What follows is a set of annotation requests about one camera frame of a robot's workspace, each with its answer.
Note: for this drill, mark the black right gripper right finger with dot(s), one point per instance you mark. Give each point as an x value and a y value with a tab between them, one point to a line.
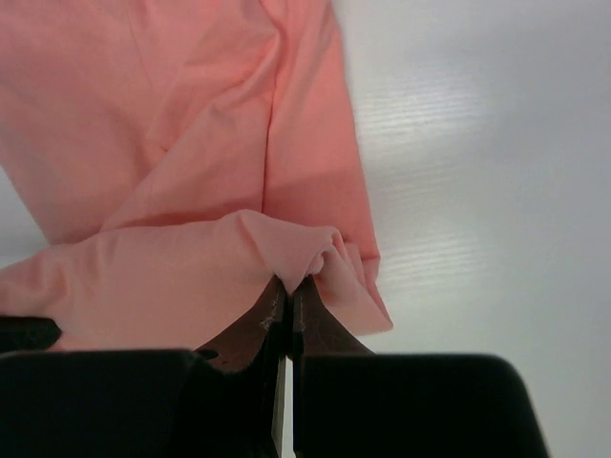
315	332

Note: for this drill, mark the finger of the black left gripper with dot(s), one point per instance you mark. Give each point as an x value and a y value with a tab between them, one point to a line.
27	334

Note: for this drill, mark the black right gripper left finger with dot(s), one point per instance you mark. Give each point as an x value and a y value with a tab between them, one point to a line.
230	405

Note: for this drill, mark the pink t shirt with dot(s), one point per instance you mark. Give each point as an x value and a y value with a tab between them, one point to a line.
177	156

